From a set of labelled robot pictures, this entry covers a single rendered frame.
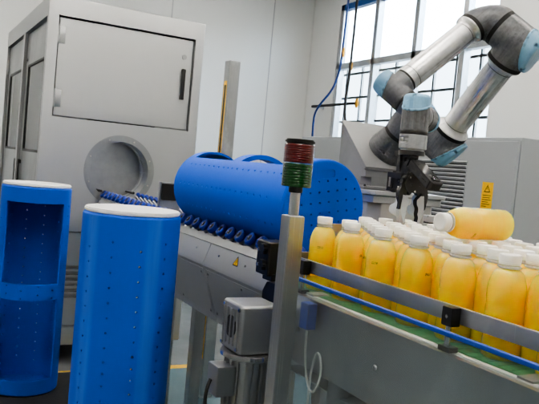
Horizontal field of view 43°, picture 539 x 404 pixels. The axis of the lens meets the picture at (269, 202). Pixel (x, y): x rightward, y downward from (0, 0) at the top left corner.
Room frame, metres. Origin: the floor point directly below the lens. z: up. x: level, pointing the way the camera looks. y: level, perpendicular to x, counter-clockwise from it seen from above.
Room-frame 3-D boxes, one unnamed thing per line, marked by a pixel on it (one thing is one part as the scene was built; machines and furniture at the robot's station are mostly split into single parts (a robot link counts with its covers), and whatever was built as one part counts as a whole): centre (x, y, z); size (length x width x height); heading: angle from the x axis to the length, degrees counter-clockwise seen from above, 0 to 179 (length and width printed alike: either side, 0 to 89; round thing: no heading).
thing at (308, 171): (1.42, -0.05, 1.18); 0.06 x 0.06 x 0.05
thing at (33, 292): (2.89, 0.99, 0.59); 0.28 x 0.28 x 0.88
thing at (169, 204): (3.10, 0.46, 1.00); 0.10 x 0.04 x 0.15; 119
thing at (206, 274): (2.85, 0.32, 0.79); 2.17 x 0.29 x 0.34; 29
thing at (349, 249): (1.60, -0.20, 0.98); 0.07 x 0.07 x 0.17
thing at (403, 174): (1.86, -0.37, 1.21); 0.09 x 0.08 x 0.12; 29
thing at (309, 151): (1.42, -0.05, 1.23); 0.06 x 0.06 x 0.04
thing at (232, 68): (3.39, 0.25, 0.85); 0.06 x 0.06 x 1.70; 29
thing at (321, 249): (1.70, -0.14, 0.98); 0.07 x 0.07 x 0.17
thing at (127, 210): (2.00, 0.40, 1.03); 0.28 x 0.28 x 0.01
